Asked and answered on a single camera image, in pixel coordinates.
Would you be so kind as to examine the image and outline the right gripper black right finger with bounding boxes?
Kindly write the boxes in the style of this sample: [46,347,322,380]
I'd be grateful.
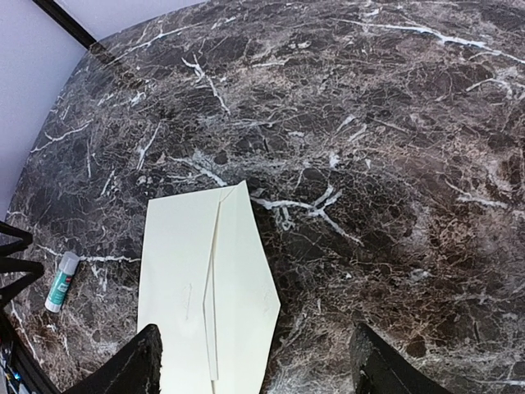
[349,323,450,394]

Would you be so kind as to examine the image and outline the cream paper envelope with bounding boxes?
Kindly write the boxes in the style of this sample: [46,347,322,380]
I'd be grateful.
[137,182,281,393]

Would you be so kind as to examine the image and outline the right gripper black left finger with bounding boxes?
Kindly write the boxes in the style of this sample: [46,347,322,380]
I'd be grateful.
[65,324,162,394]

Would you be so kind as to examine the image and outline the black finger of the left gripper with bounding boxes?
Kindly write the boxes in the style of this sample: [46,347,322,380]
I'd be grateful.
[0,258,45,307]
[1,222,33,257]

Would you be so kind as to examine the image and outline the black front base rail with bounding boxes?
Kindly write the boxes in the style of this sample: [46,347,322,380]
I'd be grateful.
[1,311,60,394]

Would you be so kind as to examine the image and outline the green white glue stick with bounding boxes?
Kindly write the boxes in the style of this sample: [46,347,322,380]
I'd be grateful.
[44,251,80,313]

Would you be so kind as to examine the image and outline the black enclosure frame post left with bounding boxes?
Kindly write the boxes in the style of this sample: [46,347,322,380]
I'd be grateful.
[32,0,97,49]

